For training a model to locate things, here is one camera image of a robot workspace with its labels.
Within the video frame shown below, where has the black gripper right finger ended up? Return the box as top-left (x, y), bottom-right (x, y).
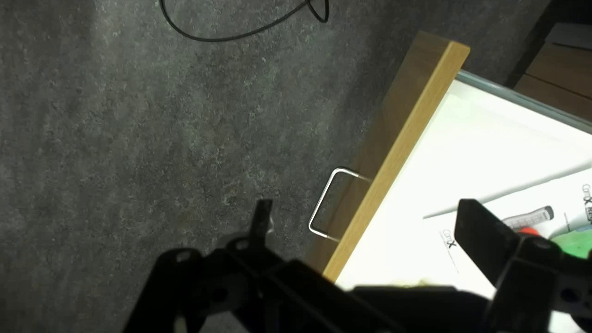
top-left (453, 198), bottom-right (564, 333)

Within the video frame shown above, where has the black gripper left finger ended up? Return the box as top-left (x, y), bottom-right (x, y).
top-left (122, 198), bottom-right (287, 333)

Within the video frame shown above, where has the wooden drawer white interior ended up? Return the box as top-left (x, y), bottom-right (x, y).
top-left (302, 31), bottom-right (592, 294)

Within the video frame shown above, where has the grey marker pen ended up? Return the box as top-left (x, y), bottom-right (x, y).
top-left (500, 205), bottom-right (555, 233)

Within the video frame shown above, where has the green round object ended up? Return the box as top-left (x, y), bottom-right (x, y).
top-left (548, 224), bottom-right (592, 257)

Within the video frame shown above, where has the wooden base cabinet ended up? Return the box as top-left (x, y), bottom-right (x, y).
top-left (507, 24), bottom-right (592, 122)

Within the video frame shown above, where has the silver wire drawer handle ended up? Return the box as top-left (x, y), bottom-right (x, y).
top-left (307, 166), bottom-right (374, 242)

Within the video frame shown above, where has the black floor cable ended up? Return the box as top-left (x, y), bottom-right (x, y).
top-left (157, 0), bottom-right (331, 44)

